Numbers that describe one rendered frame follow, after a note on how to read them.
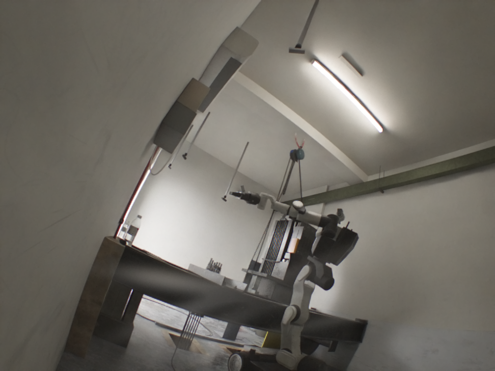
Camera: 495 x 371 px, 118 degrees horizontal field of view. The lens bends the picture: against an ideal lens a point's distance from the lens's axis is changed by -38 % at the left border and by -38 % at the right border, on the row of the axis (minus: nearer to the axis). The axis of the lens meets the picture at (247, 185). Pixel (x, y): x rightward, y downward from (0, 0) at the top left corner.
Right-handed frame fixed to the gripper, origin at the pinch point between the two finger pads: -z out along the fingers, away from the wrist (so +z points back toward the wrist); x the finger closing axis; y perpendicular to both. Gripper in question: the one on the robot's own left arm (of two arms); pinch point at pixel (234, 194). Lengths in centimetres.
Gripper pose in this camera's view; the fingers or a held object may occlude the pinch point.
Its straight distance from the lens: 169.5
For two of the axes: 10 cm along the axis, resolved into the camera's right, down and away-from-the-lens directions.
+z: 8.9, 2.4, 3.8
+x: -3.9, -0.1, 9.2
